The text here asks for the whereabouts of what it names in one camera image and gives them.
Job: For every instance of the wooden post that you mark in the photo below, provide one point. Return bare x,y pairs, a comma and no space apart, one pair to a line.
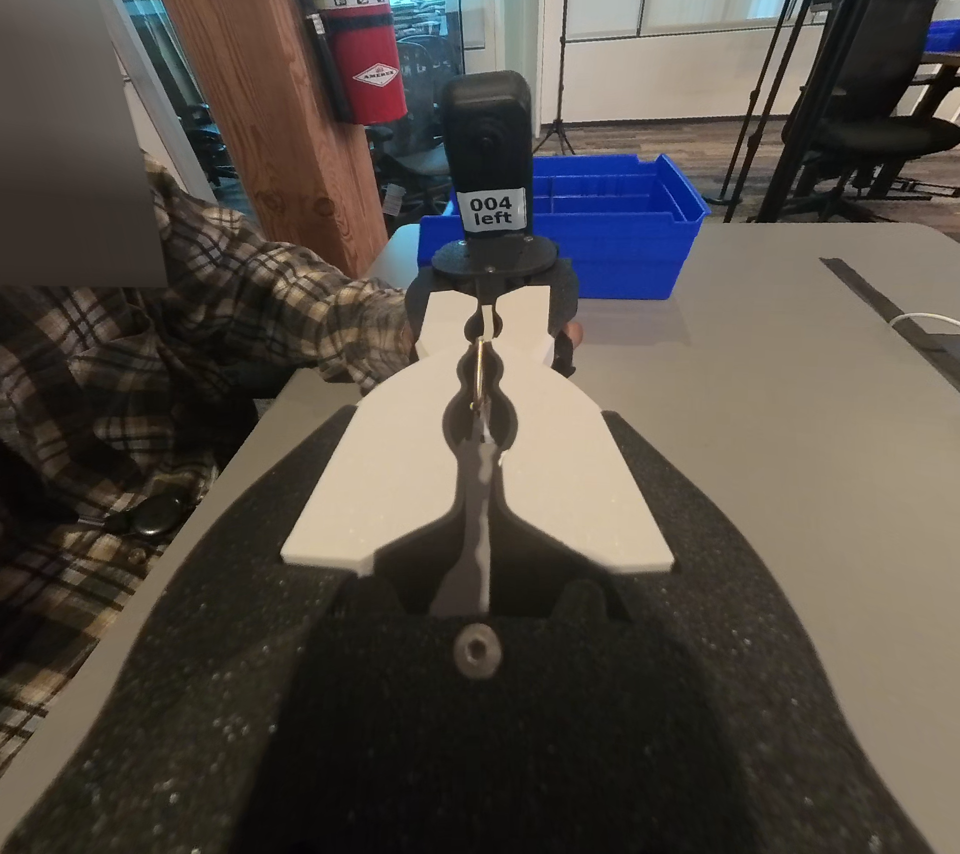
255,44

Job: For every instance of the person's left hand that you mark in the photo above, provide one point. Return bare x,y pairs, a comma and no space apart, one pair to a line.
574,333

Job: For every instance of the long metal bolt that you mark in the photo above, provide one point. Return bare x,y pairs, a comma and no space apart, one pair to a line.
478,374

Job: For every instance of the red fire extinguisher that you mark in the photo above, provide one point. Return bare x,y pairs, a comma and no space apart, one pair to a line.
360,7

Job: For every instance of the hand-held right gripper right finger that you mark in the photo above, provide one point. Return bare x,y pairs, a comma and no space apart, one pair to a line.
577,487

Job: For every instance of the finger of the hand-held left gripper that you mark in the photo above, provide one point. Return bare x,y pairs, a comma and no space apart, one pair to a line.
529,322
446,322

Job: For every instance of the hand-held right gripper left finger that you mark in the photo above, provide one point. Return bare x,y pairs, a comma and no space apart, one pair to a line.
375,479

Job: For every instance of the black tripod stand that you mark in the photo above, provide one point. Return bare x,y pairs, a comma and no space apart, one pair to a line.
564,44

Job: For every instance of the person's left forearm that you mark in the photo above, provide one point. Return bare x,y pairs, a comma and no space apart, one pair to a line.
300,292

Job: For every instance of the black badge reel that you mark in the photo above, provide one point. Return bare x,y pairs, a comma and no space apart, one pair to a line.
156,515

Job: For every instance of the black office chair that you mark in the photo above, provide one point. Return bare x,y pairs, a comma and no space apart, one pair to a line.
877,119

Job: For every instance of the blue plastic bin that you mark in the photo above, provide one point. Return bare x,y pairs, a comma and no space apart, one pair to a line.
615,224

